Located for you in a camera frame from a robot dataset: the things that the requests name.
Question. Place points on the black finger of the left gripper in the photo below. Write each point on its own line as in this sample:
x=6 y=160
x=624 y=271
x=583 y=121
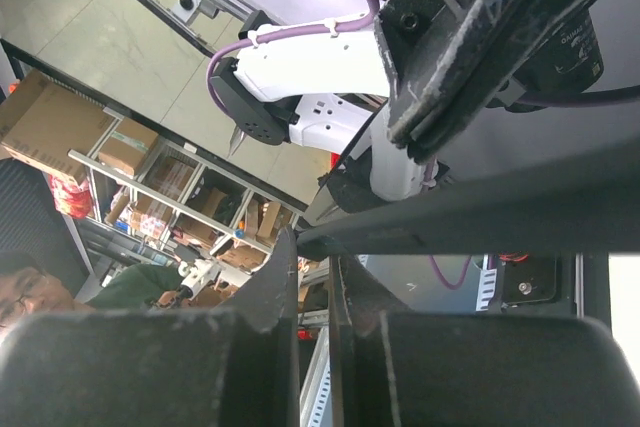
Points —
x=450 y=57

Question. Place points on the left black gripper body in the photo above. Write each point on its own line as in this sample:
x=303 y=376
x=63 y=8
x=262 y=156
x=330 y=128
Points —
x=550 y=12

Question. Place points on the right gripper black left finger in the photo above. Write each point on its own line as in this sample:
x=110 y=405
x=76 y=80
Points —
x=232 y=365

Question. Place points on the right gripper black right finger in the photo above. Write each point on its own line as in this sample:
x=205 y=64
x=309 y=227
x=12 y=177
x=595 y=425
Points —
x=394 y=366

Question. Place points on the black cased phone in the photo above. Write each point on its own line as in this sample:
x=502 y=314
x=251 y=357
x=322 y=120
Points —
x=565 y=178

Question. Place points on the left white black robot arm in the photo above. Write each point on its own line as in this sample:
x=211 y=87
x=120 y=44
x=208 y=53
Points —
x=323 y=84

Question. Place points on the metal storage shelf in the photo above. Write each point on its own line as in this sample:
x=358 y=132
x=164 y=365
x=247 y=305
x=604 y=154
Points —
x=169 y=198

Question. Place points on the cardboard box on shelf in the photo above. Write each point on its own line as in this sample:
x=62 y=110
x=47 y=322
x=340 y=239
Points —
x=42 y=121

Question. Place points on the left white cable duct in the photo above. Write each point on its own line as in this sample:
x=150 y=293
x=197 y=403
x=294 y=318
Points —
x=316 y=388

